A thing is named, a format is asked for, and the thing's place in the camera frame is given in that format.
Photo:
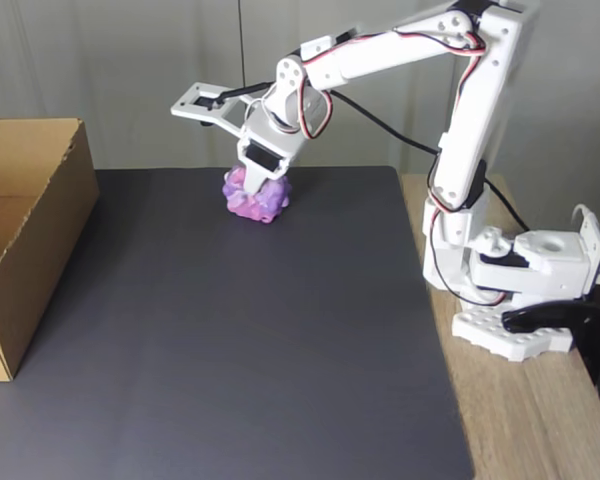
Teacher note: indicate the black table clamp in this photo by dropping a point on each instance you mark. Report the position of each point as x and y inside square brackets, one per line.
[590, 330]

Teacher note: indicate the dark grey table mat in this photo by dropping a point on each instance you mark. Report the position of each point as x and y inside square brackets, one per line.
[230, 350]

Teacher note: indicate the pink purple knobbly ball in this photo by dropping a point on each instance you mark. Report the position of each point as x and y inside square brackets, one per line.
[276, 200]

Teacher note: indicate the brown cardboard box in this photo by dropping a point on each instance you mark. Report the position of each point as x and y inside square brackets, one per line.
[55, 200]

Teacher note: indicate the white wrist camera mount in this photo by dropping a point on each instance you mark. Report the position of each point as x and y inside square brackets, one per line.
[190, 106]

